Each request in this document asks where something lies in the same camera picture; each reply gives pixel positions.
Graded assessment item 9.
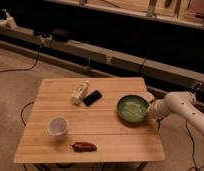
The black cable under table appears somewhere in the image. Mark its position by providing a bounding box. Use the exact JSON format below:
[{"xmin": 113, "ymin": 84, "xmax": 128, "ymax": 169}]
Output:
[{"xmin": 20, "ymin": 100, "xmax": 35, "ymax": 128}]

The black smartphone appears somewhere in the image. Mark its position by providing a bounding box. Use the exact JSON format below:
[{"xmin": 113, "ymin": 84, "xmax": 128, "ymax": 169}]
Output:
[{"xmin": 83, "ymin": 90, "xmax": 102, "ymax": 106}]

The black cable by robot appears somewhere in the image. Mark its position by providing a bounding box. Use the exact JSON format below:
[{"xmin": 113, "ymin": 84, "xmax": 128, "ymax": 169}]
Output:
[{"xmin": 184, "ymin": 119, "xmax": 204, "ymax": 171}]

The black cable on floor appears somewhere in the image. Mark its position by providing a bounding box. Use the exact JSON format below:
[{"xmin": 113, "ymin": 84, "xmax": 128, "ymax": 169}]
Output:
[{"xmin": 0, "ymin": 46, "xmax": 41, "ymax": 75}]

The wooden table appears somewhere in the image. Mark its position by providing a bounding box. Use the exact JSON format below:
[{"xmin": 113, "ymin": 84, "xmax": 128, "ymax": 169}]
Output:
[{"xmin": 14, "ymin": 77, "xmax": 165, "ymax": 163}]

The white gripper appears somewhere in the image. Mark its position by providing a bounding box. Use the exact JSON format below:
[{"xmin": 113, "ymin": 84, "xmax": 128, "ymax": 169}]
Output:
[{"xmin": 147, "ymin": 100, "xmax": 169, "ymax": 120}]

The green ceramic bowl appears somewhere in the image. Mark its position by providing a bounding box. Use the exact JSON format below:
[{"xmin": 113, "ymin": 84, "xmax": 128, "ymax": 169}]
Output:
[{"xmin": 116, "ymin": 95, "xmax": 149, "ymax": 123}]

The black device on ledge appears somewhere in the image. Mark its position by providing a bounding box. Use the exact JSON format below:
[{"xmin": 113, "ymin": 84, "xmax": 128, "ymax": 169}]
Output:
[{"xmin": 52, "ymin": 29, "xmax": 71, "ymax": 42}]

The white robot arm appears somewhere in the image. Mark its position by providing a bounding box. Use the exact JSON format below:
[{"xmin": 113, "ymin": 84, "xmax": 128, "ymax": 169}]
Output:
[{"xmin": 147, "ymin": 91, "xmax": 204, "ymax": 136}]

